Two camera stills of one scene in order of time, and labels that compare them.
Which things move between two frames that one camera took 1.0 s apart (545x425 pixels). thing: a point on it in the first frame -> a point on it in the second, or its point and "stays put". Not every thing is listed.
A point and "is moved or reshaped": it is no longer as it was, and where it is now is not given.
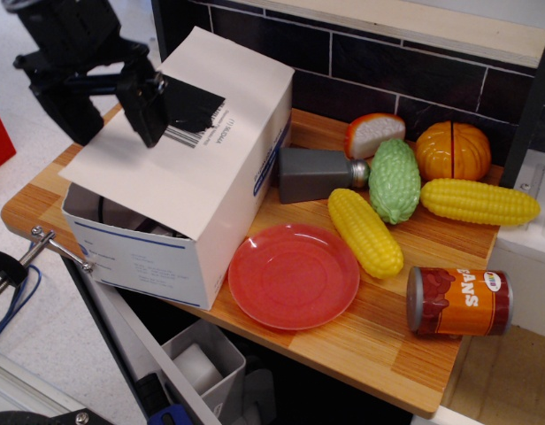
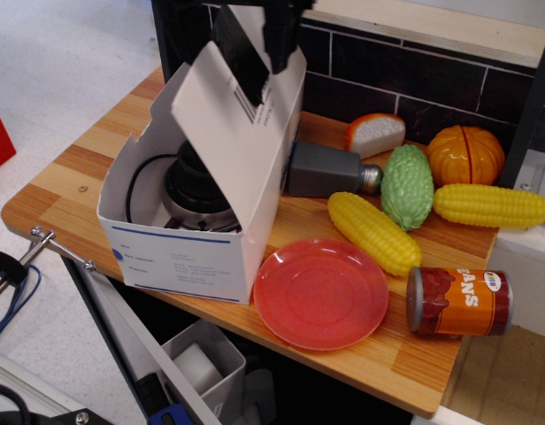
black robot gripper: (80, 45) -> (281, 34)
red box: (1, 145) stays put
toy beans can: (459, 302) stays put
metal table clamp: (5, 267) stays put
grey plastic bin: (215, 365) stays put
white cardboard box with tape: (221, 169) is moved or reshaped
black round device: (147, 224) -> (194, 197)
